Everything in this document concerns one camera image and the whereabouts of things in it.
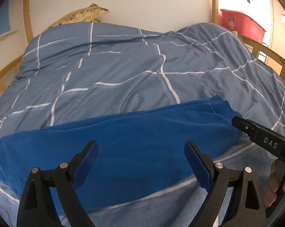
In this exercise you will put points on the beige patterned pillow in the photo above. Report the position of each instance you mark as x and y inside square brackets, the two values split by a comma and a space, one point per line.
[88, 14]

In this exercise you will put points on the blue window blind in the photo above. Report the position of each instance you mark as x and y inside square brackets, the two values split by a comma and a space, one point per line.
[4, 18]

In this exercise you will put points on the wooden bunk bed frame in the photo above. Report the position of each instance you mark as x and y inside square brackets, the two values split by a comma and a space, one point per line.
[255, 46]

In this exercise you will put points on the blue grid duvet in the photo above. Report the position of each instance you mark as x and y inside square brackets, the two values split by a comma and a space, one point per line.
[87, 70]

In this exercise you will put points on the blue fleece pants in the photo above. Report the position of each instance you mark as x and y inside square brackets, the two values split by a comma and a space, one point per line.
[140, 153]

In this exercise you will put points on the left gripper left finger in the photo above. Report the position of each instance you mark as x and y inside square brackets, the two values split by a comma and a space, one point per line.
[37, 206]

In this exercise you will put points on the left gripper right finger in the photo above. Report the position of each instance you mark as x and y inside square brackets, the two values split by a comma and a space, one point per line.
[245, 207]

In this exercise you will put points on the person's right hand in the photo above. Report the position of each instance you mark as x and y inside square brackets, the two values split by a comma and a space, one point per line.
[272, 186]

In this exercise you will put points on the beige door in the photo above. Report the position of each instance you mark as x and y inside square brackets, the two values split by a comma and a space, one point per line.
[278, 38]

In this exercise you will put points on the red plastic storage bin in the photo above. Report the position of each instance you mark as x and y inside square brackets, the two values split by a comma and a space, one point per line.
[242, 24]

